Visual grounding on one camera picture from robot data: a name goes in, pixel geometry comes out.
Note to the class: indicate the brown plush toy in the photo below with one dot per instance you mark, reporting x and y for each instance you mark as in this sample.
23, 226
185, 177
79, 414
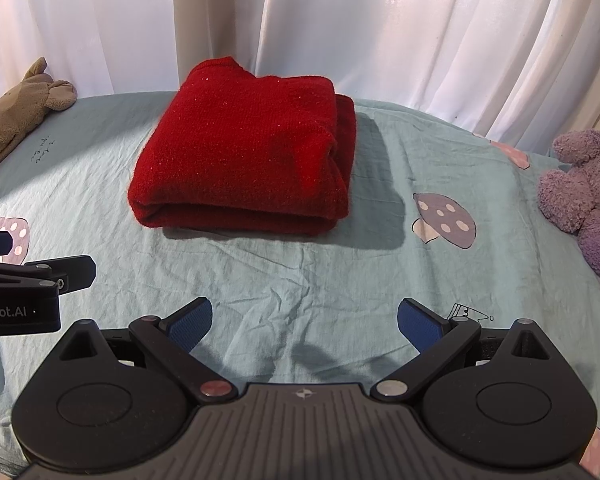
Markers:
15, 110

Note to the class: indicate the white curtain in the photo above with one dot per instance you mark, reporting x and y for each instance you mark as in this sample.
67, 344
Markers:
300, 30

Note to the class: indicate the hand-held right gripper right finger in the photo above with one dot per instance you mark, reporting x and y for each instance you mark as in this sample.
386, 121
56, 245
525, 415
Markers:
419, 324

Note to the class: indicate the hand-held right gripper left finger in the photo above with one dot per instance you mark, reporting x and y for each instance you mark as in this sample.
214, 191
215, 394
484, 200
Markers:
191, 324

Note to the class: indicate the red knit sweater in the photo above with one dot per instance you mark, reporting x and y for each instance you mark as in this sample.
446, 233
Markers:
240, 155

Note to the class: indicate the light green bed sheet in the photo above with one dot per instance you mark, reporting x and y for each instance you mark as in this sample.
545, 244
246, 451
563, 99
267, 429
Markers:
300, 270

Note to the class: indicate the purple plush toy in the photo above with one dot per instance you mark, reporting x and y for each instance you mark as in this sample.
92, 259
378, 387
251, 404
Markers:
587, 195

